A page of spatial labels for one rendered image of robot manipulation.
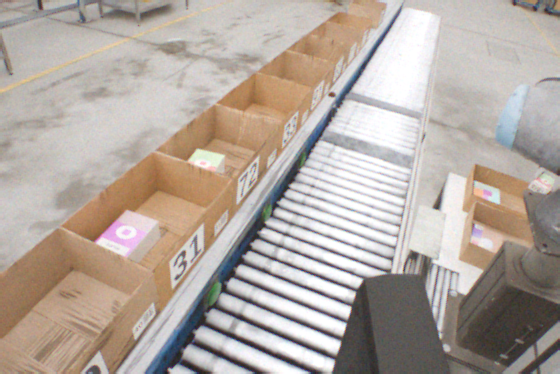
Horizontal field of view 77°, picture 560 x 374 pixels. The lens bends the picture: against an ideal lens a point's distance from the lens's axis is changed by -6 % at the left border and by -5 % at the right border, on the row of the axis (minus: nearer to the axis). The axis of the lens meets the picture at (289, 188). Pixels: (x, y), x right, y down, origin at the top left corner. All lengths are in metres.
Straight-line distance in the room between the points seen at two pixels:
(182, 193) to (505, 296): 1.01
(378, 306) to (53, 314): 0.93
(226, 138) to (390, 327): 1.39
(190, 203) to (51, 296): 0.49
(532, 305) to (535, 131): 0.45
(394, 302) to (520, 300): 0.87
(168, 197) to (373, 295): 1.11
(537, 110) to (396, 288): 0.72
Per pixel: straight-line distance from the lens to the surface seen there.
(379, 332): 0.26
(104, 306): 1.08
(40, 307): 1.13
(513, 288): 1.10
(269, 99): 1.89
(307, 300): 1.25
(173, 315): 1.03
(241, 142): 1.57
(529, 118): 0.95
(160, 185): 1.34
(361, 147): 1.95
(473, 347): 1.31
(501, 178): 2.04
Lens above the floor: 1.76
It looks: 39 degrees down
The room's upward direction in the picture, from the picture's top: 9 degrees clockwise
